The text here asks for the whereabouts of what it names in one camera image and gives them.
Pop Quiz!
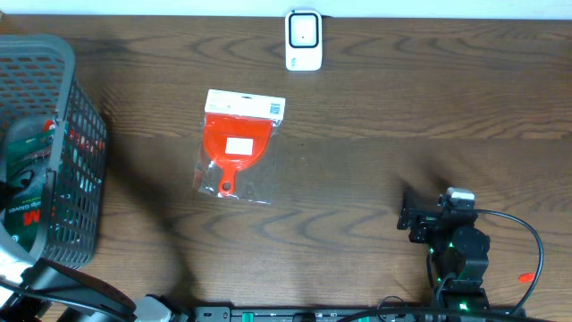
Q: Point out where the red dustpan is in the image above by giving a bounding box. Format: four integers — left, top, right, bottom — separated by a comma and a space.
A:
193, 89, 286, 204

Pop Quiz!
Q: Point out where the green grip gloves package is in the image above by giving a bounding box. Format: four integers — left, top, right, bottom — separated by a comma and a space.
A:
3, 116, 56, 251

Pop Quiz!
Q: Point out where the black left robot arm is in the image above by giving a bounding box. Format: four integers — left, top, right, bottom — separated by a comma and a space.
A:
1, 258, 196, 321

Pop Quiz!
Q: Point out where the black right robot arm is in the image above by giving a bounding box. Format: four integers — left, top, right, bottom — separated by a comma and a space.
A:
397, 187, 491, 310

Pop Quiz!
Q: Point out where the white barcode scanner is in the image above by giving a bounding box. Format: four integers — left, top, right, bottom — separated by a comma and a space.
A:
284, 9, 324, 72

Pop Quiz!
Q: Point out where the red sticker on table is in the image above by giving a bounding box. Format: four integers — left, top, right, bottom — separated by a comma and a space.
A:
518, 273, 535, 284

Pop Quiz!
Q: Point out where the grey plastic basket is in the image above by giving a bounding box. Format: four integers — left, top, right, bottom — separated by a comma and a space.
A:
1, 35, 107, 270

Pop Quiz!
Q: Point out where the black right camera cable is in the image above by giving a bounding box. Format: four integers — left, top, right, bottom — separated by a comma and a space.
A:
473, 208, 545, 317

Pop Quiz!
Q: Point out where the black mounting rail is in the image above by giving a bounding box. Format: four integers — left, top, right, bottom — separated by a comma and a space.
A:
192, 306, 534, 322

